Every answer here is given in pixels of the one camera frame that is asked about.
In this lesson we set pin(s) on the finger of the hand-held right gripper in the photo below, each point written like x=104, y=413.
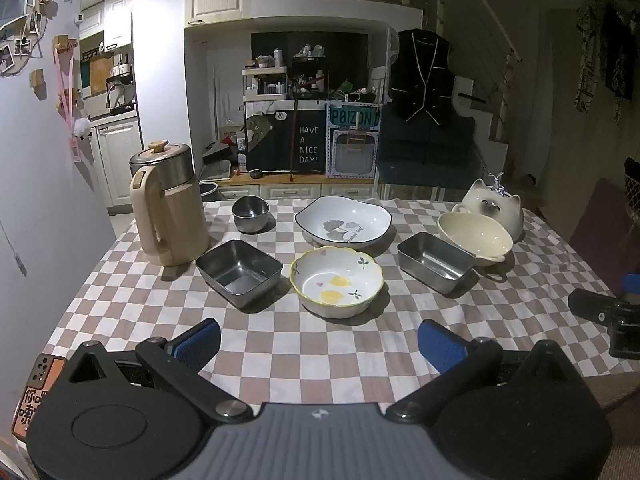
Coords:
x=592, y=305

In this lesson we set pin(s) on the large white leaf print plate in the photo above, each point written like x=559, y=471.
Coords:
x=345, y=222

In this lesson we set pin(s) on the black chalkboard sign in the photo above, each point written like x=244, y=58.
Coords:
x=282, y=140

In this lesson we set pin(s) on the rectangular steel container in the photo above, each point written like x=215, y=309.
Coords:
x=435, y=262
x=237, y=272

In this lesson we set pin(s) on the phone in orange case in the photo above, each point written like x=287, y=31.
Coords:
x=37, y=395

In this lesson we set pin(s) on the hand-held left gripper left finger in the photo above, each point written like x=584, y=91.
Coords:
x=197, y=342

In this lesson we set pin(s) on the dark blue covered rack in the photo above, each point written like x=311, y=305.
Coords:
x=430, y=150

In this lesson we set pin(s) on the yellow rimmed floral bowl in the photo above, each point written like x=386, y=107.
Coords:
x=336, y=285

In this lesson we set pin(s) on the brown white checkered tablecloth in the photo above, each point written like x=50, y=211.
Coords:
x=300, y=350

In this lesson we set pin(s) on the wall photo collage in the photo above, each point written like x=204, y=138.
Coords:
x=22, y=35

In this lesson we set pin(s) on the pink ribbon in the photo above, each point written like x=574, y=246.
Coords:
x=65, y=85

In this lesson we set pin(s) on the grey trash bin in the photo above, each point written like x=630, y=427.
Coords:
x=209, y=191

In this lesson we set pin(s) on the shelf rack with bottles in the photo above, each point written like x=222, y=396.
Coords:
x=270, y=82

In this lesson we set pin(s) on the black jacket with white trim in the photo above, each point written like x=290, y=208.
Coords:
x=422, y=75

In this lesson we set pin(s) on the white fluffy wall toy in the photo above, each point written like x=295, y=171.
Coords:
x=82, y=126

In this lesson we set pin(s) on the stair railing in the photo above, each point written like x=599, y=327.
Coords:
x=495, y=70

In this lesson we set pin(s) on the beige kettle with steel lid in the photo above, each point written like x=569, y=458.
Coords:
x=175, y=220

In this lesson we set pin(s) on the dark maroon chair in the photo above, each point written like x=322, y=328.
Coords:
x=600, y=230

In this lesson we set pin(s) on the white kitchen base cabinets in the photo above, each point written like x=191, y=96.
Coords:
x=120, y=160

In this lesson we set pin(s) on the hanging patterned clothes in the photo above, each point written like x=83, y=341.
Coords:
x=607, y=50

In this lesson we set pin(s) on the small round steel bowl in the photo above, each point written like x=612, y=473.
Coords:
x=250, y=212

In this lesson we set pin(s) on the white storage cube teal sign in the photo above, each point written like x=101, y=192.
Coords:
x=354, y=150

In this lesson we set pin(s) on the white cat shaped ceramic jar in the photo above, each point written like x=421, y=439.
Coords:
x=492, y=205

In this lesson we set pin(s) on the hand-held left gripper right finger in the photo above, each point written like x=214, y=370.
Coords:
x=440, y=347

